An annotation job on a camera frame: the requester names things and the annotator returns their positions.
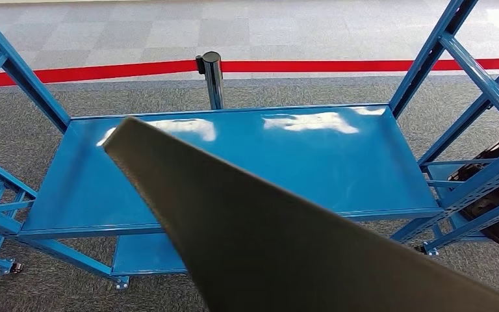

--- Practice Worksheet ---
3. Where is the black ribbed plastic panel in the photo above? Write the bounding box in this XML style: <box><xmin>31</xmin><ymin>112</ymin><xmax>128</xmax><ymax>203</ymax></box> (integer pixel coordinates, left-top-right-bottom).
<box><xmin>447</xmin><ymin>133</ymin><xmax>499</xmax><ymax>251</ymax></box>

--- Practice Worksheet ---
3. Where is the chrome stanchion post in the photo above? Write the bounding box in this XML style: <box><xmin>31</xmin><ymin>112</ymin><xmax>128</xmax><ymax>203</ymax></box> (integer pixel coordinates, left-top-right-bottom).
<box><xmin>195</xmin><ymin>51</ymin><xmax>225</xmax><ymax>111</ymax></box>

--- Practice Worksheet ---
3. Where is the red barrier belt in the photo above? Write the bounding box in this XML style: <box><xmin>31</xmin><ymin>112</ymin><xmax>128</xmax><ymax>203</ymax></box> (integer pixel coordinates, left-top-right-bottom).
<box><xmin>0</xmin><ymin>59</ymin><xmax>199</xmax><ymax>88</ymax></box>
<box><xmin>221</xmin><ymin>57</ymin><xmax>499</xmax><ymax>73</ymax></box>

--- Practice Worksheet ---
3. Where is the black rectangular plastic plate part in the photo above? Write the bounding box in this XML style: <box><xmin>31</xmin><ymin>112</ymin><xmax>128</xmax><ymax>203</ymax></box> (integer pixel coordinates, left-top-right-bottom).
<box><xmin>103</xmin><ymin>116</ymin><xmax>499</xmax><ymax>312</ymax></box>

